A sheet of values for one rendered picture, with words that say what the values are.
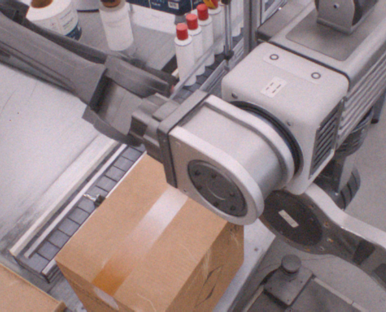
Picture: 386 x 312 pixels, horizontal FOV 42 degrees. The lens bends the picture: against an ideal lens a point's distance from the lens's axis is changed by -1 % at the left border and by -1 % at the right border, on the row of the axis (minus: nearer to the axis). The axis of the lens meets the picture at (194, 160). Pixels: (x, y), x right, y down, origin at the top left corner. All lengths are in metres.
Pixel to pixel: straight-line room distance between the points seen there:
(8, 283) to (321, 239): 0.77
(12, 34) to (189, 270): 0.50
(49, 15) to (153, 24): 0.36
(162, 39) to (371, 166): 1.25
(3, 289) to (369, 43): 1.02
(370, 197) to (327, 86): 1.83
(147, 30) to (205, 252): 1.04
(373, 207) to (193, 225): 1.52
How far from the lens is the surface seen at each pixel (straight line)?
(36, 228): 1.31
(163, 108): 0.65
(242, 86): 0.62
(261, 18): 1.51
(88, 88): 0.76
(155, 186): 1.04
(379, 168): 2.55
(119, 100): 0.72
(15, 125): 1.68
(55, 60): 0.80
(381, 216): 2.39
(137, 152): 1.42
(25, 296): 1.32
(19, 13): 1.04
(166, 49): 1.72
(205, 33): 1.55
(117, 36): 1.67
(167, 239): 0.97
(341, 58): 0.67
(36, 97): 1.75
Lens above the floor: 1.95
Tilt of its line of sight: 51 degrees down
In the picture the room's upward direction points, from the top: 7 degrees counter-clockwise
